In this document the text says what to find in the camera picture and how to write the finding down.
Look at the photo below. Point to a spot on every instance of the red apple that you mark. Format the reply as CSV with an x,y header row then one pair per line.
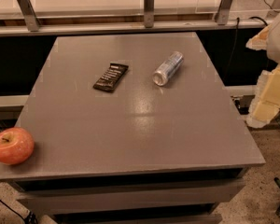
x,y
16,145

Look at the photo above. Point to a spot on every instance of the metal bracket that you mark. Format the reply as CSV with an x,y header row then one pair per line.
x,y
223,12
29,15
148,13

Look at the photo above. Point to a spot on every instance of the grey drawer cabinet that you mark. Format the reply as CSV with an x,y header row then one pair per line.
x,y
140,154

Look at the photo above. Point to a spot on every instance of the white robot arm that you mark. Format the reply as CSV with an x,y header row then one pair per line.
x,y
273,42

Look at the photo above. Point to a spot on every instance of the middle metal bracket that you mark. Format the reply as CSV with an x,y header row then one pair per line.
x,y
148,13

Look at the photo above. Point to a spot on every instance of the black rxbar chocolate wrapper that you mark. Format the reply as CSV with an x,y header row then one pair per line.
x,y
110,79

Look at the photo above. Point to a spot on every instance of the right metal bracket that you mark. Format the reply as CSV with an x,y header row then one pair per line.
x,y
223,12

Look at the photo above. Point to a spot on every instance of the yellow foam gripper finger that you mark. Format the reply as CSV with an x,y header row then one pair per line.
x,y
259,41
266,104

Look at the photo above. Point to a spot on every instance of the left metal bracket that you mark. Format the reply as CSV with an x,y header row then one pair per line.
x,y
29,15

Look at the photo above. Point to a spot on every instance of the silver drink can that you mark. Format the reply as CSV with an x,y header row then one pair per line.
x,y
167,69

